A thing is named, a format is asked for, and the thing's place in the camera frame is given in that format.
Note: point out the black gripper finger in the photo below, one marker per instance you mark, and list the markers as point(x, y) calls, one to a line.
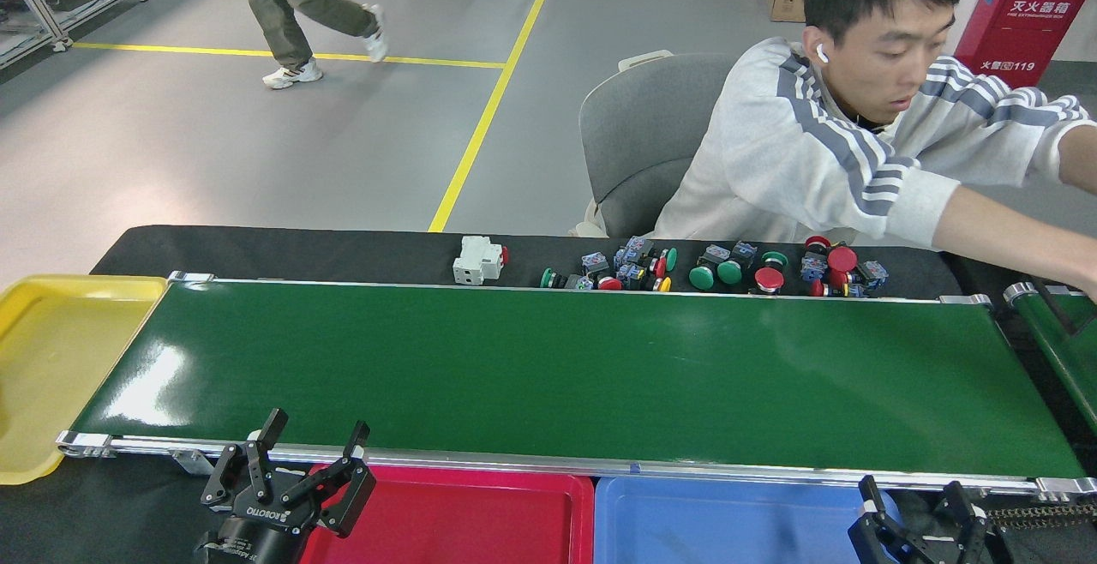
point(343, 495)
point(874, 538)
point(236, 478)
point(964, 538)

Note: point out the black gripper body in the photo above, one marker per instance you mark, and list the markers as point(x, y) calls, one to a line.
point(257, 534)

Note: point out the red push button switch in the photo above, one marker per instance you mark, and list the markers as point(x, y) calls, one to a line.
point(818, 288)
point(659, 266)
point(596, 264)
point(816, 244)

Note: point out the white circuit breaker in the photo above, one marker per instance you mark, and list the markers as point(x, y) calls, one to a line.
point(476, 260)

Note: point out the red mushroom push button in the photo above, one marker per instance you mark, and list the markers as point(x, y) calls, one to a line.
point(842, 259)
point(769, 279)

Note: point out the green push button switch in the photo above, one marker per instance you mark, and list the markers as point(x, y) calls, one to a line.
point(548, 278)
point(672, 259)
point(775, 260)

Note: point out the green mushroom push button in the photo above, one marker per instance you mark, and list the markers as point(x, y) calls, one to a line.
point(702, 278)
point(729, 272)

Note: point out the person's left forearm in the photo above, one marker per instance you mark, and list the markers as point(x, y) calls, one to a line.
point(1082, 161)

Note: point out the person's right forearm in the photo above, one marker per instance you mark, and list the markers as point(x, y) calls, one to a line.
point(1011, 238)

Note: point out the red plastic tray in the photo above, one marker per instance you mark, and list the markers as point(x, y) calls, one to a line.
point(471, 521)

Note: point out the blue plastic tray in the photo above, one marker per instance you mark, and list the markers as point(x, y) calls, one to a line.
point(728, 525)

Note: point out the yellow plastic tray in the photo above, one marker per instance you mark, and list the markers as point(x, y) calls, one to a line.
point(60, 358)

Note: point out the green conveyor belt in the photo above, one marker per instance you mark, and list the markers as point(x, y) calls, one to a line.
point(548, 358)
point(1071, 350)

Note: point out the grey office chair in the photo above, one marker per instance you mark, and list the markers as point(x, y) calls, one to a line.
point(634, 135)

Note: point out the red fire extinguisher cabinet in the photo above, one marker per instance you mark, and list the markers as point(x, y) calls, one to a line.
point(1020, 24)

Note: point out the silver metal frame rack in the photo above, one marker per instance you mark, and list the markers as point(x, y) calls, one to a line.
point(21, 41)

